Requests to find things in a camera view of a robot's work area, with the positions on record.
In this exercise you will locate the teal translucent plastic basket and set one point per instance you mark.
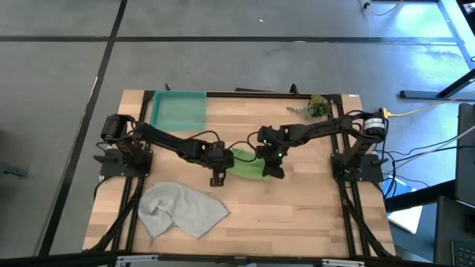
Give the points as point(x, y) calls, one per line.
point(178, 111)

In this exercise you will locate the black aluminium table frame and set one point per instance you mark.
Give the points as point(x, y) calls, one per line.
point(259, 95)

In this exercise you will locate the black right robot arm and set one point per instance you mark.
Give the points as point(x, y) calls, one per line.
point(323, 130)

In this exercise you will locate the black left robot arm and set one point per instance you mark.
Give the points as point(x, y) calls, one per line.
point(167, 139)

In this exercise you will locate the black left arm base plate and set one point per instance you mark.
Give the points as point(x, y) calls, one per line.
point(111, 168)

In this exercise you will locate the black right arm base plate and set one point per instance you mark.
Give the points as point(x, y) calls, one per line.
point(371, 172)

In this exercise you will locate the green microfiber towel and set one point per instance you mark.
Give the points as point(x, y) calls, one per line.
point(248, 168)

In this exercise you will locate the white paper sheet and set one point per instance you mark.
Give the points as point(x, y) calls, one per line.
point(406, 219)

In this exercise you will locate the black keyboard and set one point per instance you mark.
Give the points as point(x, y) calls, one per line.
point(464, 256)

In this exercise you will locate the silver metal bracket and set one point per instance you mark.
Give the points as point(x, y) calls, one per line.
point(137, 258)
point(343, 262)

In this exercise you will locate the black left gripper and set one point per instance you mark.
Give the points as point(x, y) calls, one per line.
point(220, 159)

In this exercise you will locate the artificial green plant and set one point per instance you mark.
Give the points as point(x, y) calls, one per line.
point(318, 105)

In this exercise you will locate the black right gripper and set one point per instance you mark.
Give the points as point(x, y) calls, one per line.
point(271, 148)

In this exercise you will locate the black desk leg frame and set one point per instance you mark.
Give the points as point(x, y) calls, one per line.
point(419, 94)

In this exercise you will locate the black desk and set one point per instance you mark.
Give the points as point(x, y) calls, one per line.
point(445, 222)

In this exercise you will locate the grey microfiber towel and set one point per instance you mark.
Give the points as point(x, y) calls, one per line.
point(185, 211)

